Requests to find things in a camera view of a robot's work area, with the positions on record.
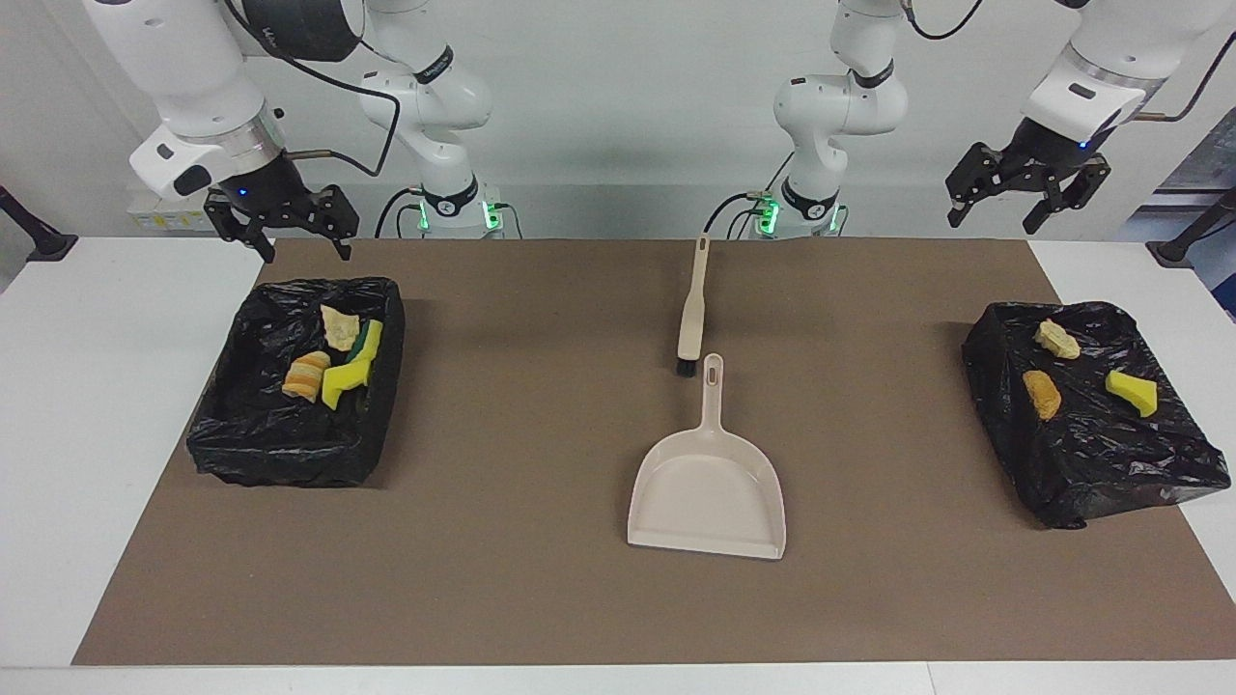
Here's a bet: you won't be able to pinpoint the brown table mat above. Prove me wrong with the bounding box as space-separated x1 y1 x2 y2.
72 238 1236 667

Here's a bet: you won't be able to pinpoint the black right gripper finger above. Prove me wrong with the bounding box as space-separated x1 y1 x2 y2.
307 185 361 262
204 191 278 264

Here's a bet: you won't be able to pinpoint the box wrapped in black bag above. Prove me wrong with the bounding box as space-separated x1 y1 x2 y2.
962 300 1232 531

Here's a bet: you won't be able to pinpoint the open bin with black bag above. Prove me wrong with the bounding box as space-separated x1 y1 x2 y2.
185 276 407 488

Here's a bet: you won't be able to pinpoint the pale beige bread chunk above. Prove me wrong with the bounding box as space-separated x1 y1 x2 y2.
320 305 361 352
1035 320 1082 361

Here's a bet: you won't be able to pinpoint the beige hand brush black bristles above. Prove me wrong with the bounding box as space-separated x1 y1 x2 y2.
676 235 713 377

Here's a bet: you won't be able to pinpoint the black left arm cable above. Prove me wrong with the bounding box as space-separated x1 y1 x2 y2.
1130 34 1236 124

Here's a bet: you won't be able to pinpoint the beige orange bread chunk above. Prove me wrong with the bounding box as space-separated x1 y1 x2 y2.
282 350 332 402

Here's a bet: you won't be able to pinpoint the white wall socket box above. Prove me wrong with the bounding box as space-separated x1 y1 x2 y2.
127 193 218 233

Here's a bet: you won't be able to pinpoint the beige plastic dustpan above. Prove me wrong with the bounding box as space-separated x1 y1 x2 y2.
627 353 788 561

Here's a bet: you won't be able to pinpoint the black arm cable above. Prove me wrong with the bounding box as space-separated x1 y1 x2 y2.
1130 34 1236 124
222 0 402 179

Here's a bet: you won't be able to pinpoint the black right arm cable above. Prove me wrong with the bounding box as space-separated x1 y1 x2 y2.
222 0 402 179

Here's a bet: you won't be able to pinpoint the orange brown bread roll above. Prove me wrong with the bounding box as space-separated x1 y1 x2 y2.
1023 370 1062 422

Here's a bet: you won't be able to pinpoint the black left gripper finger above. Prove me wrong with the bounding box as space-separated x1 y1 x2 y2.
945 141 1013 230
1023 154 1112 236

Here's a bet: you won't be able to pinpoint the grey blue background equipment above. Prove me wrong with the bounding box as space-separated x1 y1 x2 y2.
1120 108 1236 320

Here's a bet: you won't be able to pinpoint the black table clamp stand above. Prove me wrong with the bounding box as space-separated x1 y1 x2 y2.
0 186 78 264
1147 188 1236 268

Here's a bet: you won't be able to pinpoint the black base power cable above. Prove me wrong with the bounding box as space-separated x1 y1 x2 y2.
702 190 773 240
375 186 426 239

